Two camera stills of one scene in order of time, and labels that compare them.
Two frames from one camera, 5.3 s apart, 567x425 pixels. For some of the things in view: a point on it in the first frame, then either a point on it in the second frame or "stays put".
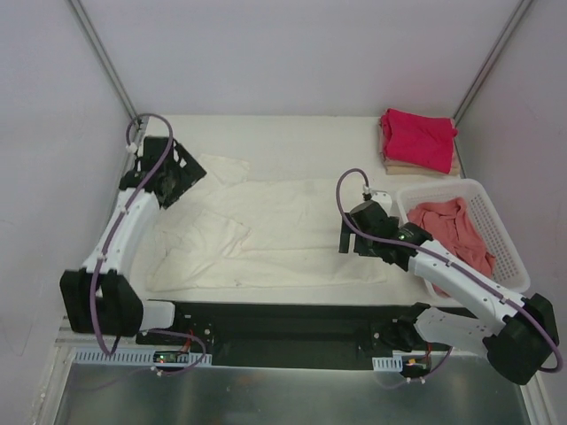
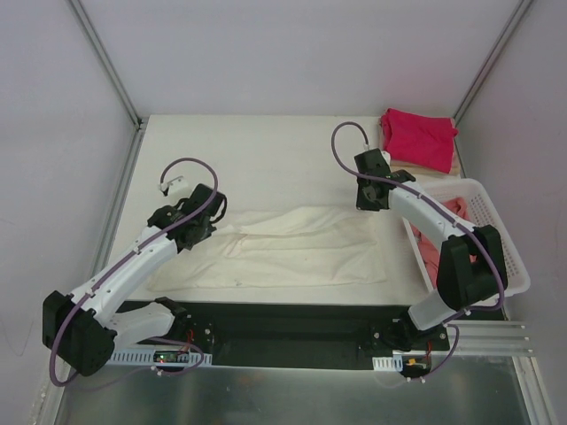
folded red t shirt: (418, 139) stays put
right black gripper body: (354, 242) to (366, 199)
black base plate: (275, 334) stays put
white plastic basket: (508, 269) stays put
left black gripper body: (178, 175) to (195, 235)
